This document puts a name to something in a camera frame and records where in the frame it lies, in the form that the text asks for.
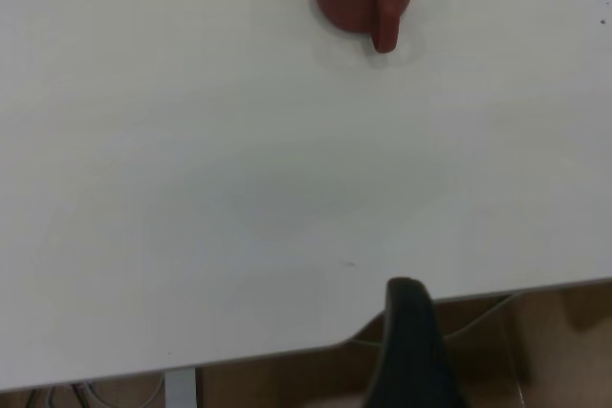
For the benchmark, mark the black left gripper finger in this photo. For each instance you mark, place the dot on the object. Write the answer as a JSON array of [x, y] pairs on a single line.
[[411, 355]]

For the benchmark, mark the grey metal table leg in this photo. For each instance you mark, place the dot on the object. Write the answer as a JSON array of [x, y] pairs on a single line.
[[181, 389]]

